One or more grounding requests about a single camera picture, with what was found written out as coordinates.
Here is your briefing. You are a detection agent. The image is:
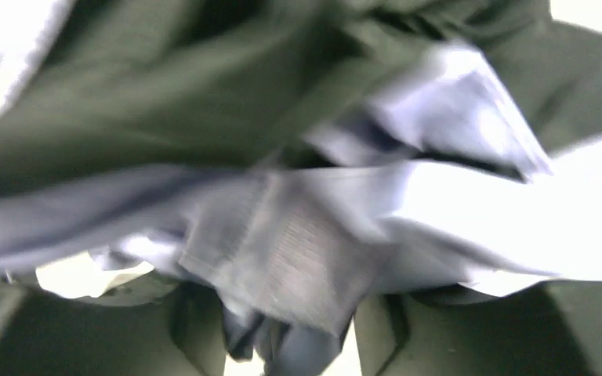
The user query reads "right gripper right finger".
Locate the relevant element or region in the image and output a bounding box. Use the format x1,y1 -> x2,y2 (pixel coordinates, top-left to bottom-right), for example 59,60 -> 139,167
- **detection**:
354,281 -> 602,375

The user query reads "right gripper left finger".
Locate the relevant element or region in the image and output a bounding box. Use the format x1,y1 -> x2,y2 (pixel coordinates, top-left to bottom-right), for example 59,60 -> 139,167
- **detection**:
0,275 -> 226,375

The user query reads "lavender folding umbrella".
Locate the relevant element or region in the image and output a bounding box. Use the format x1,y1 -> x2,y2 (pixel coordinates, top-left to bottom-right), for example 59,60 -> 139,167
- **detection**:
0,1 -> 602,375

